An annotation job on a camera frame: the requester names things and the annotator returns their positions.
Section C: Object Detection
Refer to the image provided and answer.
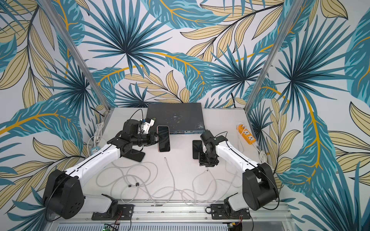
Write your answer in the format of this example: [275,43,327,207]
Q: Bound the phone with pink case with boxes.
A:
[157,126,171,152]

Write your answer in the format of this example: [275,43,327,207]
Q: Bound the phone with white case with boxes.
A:
[192,140,203,160]

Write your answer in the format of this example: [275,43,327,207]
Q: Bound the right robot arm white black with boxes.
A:
[198,130,279,211]

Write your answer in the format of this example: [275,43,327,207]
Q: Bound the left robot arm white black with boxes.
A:
[42,118,158,219]

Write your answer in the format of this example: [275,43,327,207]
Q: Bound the phone with light blue case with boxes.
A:
[123,149,145,163]

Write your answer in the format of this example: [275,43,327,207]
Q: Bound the light blue power strip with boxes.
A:
[90,146,100,155]

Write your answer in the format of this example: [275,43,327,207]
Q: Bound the orange power strip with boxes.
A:
[237,124,256,145]

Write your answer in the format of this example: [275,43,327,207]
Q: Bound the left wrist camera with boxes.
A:
[140,117,156,134]

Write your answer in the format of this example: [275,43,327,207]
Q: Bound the grey network switch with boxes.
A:
[146,103,205,134]

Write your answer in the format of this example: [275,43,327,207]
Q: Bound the white coiled power cord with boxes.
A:
[86,121,105,149]

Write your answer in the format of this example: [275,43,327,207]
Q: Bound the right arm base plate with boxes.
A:
[205,203,251,220]

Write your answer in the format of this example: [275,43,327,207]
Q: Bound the aluminium front rail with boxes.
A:
[43,200,298,231]

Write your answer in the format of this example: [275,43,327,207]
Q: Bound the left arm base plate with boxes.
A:
[92,204,135,221]

